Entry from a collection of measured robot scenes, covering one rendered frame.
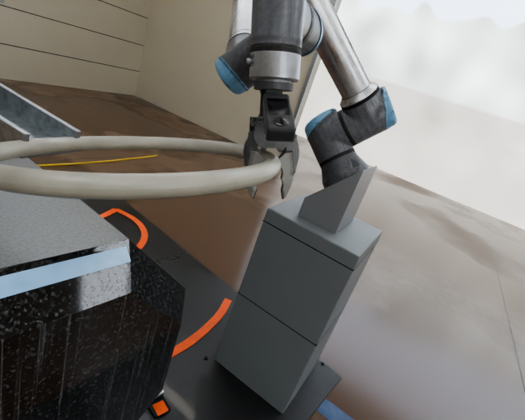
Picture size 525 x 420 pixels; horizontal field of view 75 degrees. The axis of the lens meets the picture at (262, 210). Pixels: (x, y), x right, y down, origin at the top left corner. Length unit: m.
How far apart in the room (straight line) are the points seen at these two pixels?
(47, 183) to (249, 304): 1.21
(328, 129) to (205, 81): 5.48
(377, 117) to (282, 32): 0.77
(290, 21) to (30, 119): 0.60
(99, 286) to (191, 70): 6.31
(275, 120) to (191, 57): 6.47
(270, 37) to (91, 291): 0.61
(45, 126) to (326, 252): 0.94
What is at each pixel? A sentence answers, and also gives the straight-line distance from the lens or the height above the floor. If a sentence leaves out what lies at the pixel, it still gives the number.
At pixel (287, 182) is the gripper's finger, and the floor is 1.15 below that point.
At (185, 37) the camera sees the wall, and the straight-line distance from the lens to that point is 7.16.
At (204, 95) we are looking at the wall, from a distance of 6.71.
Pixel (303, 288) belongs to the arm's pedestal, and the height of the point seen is 0.62.
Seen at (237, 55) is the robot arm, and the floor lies 1.34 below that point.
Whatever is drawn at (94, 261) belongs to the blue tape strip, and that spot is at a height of 0.85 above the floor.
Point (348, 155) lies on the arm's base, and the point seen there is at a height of 1.13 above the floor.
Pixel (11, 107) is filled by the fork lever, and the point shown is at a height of 1.08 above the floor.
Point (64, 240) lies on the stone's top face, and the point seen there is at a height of 0.87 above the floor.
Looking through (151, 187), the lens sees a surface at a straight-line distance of 0.40.
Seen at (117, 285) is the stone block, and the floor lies 0.80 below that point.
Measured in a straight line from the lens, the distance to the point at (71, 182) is 0.42.
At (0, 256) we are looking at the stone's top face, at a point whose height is 0.87.
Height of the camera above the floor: 1.33
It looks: 22 degrees down
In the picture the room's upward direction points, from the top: 19 degrees clockwise
